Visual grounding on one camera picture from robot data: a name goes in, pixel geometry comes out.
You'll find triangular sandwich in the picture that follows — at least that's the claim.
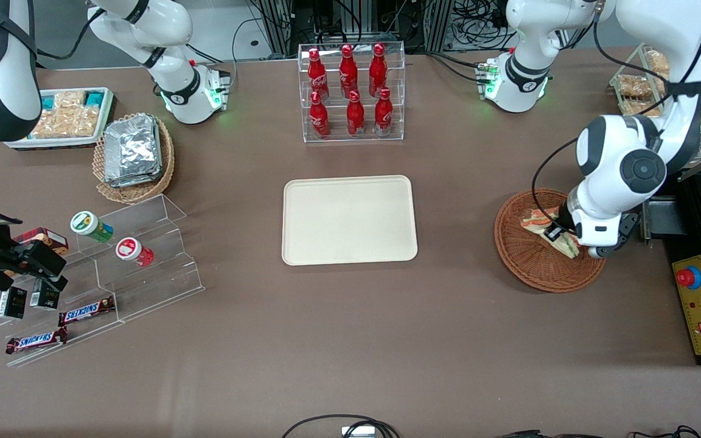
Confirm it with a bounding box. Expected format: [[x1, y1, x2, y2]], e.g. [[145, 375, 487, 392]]
[[521, 207, 582, 259]]

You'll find black left base cable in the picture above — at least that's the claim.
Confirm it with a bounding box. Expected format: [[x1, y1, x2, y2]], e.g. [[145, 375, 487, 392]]
[[425, 51, 486, 83]]

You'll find aluminium frame post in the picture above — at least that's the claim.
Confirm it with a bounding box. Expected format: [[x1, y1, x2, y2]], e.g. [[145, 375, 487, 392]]
[[263, 0, 294, 57], [424, 0, 456, 53]]

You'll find red cola bottle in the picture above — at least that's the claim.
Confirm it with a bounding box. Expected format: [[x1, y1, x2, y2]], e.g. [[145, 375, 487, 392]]
[[309, 90, 330, 138], [368, 43, 388, 97], [374, 87, 394, 136], [307, 48, 329, 102], [346, 90, 365, 137], [339, 44, 358, 99]]

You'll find round brown wicker basket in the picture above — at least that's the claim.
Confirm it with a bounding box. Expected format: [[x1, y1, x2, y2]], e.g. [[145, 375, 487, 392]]
[[494, 188, 608, 294]]

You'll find brown snickers bar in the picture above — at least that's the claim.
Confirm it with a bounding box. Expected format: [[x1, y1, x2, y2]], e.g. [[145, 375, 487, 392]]
[[5, 327, 69, 355], [58, 296, 116, 327]]

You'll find red cup with white lid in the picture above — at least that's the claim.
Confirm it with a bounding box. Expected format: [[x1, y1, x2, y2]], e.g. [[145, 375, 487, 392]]
[[115, 237, 155, 268]]

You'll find green cup with white lid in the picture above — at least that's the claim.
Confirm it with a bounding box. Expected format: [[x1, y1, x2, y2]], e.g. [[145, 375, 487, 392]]
[[70, 210, 115, 244]]

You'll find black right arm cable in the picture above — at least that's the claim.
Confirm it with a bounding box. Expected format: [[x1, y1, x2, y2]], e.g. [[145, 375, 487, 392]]
[[33, 5, 109, 61]]

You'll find black looped table cable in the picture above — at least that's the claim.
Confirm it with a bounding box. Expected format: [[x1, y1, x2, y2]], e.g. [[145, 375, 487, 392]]
[[281, 414, 401, 438]]

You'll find silver foil pack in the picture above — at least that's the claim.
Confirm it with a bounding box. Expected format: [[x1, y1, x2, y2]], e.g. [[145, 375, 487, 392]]
[[103, 114, 161, 182], [107, 122, 164, 189]]

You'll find clear acrylic bottle rack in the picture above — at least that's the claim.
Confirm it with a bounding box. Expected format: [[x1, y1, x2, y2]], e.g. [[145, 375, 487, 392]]
[[298, 41, 406, 144]]

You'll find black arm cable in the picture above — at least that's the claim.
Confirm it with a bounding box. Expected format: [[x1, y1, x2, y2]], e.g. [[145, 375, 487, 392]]
[[531, 0, 701, 235], [33, 5, 109, 61]]

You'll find clear bag of crackers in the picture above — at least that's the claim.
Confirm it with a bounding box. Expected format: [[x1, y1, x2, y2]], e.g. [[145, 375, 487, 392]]
[[54, 91, 88, 110], [68, 106, 102, 138], [30, 108, 72, 140]]

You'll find white rectangular snack tray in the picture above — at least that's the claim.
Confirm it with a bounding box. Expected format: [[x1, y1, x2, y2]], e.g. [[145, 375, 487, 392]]
[[4, 87, 117, 151]]

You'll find beige plastic tray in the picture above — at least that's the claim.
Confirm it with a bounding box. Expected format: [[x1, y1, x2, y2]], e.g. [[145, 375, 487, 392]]
[[282, 175, 419, 266]]

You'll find brown chocolate box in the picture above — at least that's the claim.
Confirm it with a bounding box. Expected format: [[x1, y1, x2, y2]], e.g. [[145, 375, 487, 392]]
[[13, 227, 69, 257]]

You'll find oval light wicker basket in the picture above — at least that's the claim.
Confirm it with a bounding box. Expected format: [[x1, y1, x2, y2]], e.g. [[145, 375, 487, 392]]
[[92, 113, 176, 204]]

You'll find grey metal block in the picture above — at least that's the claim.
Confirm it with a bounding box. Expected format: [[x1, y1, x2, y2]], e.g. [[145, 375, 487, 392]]
[[640, 196, 689, 241]]

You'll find black machine base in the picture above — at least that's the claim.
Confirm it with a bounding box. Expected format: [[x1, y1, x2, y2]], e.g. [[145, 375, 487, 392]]
[[661, 169, 701, 367]]

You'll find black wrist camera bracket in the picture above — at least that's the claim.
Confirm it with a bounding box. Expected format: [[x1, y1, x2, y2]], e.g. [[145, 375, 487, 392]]
[[615, 211, 641, 252]]

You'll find black cable tangle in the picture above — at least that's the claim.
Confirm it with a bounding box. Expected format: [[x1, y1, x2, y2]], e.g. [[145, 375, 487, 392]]
[[453, 0, 512, 50]]

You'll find small black box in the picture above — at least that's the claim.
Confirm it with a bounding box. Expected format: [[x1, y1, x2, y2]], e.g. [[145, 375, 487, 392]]
[[0, 286, 27, 320], [29, 279, 61, 311]]

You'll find clear acrylic stepped shelf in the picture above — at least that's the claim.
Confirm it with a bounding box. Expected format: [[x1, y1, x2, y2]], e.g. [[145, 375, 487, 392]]
[[0, 193, 206, 368]]

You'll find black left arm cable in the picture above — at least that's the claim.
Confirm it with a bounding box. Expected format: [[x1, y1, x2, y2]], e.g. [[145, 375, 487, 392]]
[[531, 0, 701, 235]]

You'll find black thin table cable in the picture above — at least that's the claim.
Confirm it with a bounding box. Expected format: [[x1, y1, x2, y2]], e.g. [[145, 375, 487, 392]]
[[495, 425, 701, 438]]

